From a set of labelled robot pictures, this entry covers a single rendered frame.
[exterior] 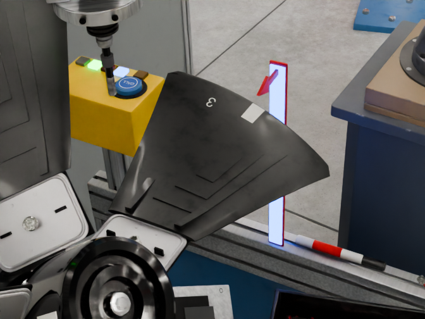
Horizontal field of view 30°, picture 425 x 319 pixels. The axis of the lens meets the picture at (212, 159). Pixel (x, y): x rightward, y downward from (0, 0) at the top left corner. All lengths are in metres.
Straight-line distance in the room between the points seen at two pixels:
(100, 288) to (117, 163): 0.63
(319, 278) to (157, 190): 0.46
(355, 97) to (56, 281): 0.74
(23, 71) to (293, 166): 0.33
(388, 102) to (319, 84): 1.85
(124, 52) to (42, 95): 1.33
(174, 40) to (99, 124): 1.11
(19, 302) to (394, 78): 0.77
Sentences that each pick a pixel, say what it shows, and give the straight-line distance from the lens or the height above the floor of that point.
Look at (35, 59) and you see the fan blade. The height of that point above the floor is 1.36.
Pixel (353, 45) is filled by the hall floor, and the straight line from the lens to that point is 3.34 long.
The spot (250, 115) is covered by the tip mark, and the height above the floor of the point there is 1.19.
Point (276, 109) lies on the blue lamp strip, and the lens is 1.06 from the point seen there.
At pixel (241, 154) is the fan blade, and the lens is 0.89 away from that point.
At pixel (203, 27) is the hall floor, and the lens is 3.47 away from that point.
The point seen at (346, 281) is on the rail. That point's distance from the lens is 1.22.
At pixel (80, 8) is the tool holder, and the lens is 0.61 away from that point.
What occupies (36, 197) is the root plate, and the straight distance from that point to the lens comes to 0.74.
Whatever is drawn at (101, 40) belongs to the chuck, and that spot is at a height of 1.42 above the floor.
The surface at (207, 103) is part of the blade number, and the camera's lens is 0.94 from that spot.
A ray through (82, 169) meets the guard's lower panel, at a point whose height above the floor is 0.46.
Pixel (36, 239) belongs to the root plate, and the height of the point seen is 1.24.
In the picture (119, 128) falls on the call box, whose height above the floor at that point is 1.04.
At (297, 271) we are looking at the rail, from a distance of 1.25.
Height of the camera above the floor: 1.75
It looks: 40 degrees down
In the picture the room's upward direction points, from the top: 3 degrees counter-clockwise
